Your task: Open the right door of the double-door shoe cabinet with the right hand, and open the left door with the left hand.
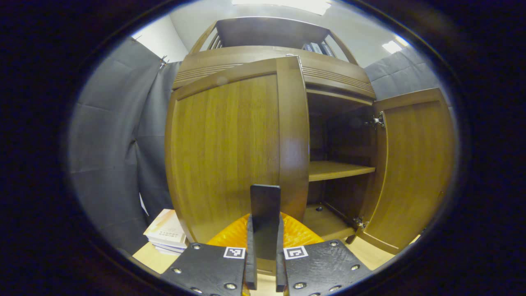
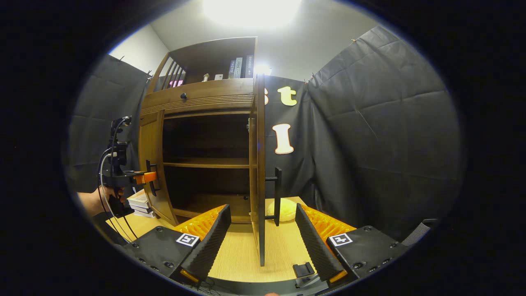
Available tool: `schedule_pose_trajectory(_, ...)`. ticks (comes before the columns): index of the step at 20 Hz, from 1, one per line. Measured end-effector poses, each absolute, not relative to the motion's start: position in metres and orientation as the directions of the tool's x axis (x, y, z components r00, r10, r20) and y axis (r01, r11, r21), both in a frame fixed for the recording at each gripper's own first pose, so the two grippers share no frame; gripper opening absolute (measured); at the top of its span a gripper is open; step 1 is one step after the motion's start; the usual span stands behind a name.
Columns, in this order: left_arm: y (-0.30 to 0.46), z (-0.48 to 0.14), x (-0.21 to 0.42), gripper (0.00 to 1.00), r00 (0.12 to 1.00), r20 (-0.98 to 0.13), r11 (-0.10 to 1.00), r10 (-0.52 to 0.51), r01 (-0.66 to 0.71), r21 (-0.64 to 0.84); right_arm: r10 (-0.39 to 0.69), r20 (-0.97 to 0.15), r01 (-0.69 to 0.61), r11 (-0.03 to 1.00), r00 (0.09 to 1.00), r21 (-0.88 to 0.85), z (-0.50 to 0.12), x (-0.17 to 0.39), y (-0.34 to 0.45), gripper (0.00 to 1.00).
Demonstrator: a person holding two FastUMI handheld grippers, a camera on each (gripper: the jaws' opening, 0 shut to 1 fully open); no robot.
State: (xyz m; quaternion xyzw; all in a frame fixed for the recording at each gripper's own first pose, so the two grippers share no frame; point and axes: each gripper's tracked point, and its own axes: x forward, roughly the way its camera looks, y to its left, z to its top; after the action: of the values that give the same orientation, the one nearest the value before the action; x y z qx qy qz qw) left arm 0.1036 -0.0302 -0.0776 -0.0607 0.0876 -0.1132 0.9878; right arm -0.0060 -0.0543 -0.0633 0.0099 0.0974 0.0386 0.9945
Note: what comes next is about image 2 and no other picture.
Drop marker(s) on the pale green upright book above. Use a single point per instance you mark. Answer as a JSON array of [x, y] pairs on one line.
[[238, 68]]

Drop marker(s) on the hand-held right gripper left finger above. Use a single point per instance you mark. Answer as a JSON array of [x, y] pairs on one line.
[[211, 242]]

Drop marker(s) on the dark blue upright book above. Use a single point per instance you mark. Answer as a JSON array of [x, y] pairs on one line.
[[231, 70]]

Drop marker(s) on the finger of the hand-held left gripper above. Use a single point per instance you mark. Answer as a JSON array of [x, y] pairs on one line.
[[146, 177]]

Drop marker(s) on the large ceiling light panel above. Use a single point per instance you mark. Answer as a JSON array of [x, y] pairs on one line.
[[251, 12]]

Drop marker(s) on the black backdrop cloth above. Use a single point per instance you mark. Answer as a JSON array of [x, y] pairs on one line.
[[390, 135]]

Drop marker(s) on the brown wooden shoe cabinet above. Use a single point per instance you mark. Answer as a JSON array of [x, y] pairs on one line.
[[205, 163]]

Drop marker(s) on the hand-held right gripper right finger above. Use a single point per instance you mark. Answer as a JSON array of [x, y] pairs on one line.
[[314, 246]]

